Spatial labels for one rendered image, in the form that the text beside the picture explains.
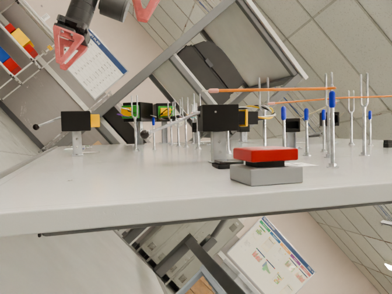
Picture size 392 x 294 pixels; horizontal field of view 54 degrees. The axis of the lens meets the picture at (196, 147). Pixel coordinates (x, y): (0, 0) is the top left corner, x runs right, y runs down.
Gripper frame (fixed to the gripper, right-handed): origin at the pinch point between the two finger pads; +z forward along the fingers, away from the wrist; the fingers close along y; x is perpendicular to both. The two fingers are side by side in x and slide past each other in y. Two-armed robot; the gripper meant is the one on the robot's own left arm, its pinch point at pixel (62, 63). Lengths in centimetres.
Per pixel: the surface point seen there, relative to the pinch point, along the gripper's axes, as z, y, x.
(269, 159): 14, -56, -34
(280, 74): -46, 80, -77
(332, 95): 2, -47, -43
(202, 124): 9.1, -35.9, -30.0
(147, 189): 20, -55, -24
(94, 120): 10.6, -4.2, -11.5
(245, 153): 14, -55, -32
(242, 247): 108, 724, -315
